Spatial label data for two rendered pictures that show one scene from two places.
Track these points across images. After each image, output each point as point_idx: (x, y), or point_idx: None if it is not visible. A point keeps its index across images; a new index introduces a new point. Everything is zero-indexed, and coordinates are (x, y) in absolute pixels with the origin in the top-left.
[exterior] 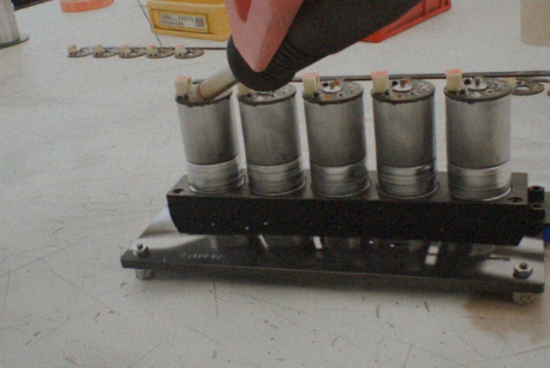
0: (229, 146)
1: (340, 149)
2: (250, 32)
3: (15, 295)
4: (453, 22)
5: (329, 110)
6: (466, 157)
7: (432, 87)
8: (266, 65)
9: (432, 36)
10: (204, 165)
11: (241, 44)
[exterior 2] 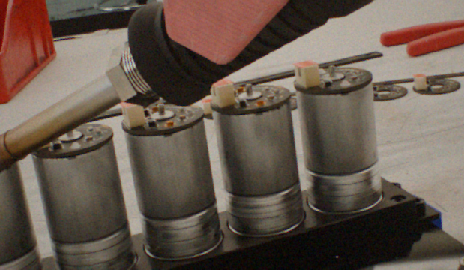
0: (30, 229)
1: (196, 189)
2: (237, 0)
3: None
4: (74, 69)
5: (178, 139)
6: (345, 161)
7: (282, 88)
8: (240, 52)
9: (65, 85)
10: (1, 265)
11: (195, 28)
